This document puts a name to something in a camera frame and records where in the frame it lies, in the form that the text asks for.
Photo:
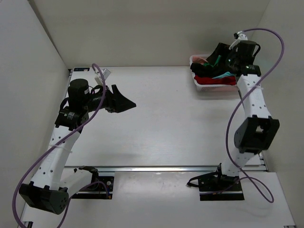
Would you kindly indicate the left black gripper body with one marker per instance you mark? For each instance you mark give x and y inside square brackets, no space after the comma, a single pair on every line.
[112,100]

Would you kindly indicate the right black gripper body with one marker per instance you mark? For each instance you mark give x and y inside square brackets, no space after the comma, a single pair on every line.
[223,51]

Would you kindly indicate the black t shirt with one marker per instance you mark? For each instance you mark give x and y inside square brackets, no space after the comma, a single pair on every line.
[201,71]

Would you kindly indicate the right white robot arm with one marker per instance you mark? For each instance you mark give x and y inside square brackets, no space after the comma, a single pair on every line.
[259,128]

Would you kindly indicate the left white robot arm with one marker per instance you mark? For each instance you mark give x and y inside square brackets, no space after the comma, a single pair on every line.
[46,191]

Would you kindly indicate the teal t shirt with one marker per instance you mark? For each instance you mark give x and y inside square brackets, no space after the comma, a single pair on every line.
[226,74]

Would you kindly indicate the green t shirt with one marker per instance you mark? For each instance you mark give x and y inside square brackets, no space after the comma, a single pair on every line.
[209,65]

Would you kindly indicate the pink t shirt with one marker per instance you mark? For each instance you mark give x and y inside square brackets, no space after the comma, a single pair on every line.
[199,60]

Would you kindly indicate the red t shirt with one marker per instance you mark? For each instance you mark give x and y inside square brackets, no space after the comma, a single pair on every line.
[229,80]

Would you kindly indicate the white plastic laundry basket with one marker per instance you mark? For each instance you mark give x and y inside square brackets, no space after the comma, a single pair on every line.
[213,88]

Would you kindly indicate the blue label sticker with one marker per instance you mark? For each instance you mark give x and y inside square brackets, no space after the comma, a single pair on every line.
[81,69]

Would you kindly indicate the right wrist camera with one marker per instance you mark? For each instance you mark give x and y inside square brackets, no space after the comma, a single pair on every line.
[239,36]

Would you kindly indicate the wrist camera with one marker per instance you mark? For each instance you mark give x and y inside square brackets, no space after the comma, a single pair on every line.
[105,72]
[239,36]

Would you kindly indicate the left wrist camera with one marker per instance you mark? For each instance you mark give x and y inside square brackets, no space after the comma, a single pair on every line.
[105,72]

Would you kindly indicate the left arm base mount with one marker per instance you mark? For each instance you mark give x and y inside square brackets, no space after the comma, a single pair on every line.
[101,186]

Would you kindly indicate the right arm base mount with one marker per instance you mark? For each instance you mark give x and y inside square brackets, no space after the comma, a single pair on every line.
[216,186]

